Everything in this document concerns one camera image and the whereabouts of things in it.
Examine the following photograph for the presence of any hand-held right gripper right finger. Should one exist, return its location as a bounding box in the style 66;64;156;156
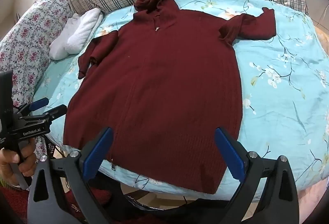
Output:
214;127;300;224

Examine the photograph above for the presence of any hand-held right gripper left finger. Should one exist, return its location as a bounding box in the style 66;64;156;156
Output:
27;126;114;224

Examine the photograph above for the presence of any white folded towel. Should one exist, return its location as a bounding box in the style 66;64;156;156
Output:
49;8;104;60

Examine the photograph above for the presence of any pink floral blanket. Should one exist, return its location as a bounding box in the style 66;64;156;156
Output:
0;0;75;159

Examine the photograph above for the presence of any person's left hand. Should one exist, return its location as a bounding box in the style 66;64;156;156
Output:
0;139;37;186

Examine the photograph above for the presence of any dark red hooded sweater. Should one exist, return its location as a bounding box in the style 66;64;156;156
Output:
63;0;277;195

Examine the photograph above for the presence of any light blue floral bed sheet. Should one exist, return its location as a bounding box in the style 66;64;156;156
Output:
33;0;329;201

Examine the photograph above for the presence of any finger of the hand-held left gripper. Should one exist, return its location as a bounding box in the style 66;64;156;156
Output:
14;97;50;115
21;104;68;124

